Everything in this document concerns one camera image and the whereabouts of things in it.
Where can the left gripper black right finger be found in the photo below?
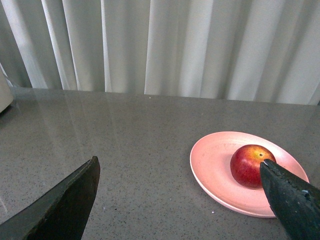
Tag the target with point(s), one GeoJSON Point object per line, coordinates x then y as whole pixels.
{"type": "Point", "coordinates": [294, 201]}

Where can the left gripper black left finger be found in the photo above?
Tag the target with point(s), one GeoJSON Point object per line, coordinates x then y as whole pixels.
{"type": "Point", "coordinates": [61, 213]}

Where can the red apple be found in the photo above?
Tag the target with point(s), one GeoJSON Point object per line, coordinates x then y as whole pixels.
{"type": "Point", "coordinates": [245, 164]}

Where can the pink plate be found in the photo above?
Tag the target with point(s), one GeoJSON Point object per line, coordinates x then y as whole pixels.
{"type": "Point", "coordinates": [210, 164]}

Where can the white object at table edge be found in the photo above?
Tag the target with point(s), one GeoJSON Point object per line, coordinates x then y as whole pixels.
{"type": "Point", "coordinates": [6, 97]}

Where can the white curtain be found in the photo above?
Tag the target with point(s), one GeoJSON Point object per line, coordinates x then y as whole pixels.
{"type": "Point", "coordinates": [250, 50]}

